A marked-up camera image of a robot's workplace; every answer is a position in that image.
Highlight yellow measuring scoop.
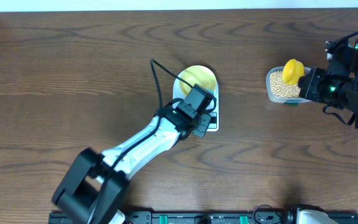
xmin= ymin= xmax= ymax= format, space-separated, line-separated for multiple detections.
xmin=282 ymin=59 xmax=305 ymax=85

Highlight pale yellow plastic bowl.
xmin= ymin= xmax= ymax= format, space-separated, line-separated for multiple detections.
xmin=180 ymin=65 xmax=218 ymax=93

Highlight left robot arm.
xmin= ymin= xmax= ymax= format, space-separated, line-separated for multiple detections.
xmin=52 ymin=103 xmax=216 ymax=223

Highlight pile of soybeans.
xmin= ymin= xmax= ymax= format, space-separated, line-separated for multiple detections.
xmin=270 ymin=71 xmax=300 ymax=98

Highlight clear plastic container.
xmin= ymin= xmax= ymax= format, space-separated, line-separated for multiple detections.
xmin=266 ymin=67 xmax=310 ymax=104

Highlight right black cable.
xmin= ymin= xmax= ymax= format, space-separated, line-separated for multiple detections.
xmin=334 ymin=26 xmax=358 ymax=46

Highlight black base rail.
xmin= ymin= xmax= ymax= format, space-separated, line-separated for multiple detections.
xmin=48 ymin=205 xmax=358 ymax=224

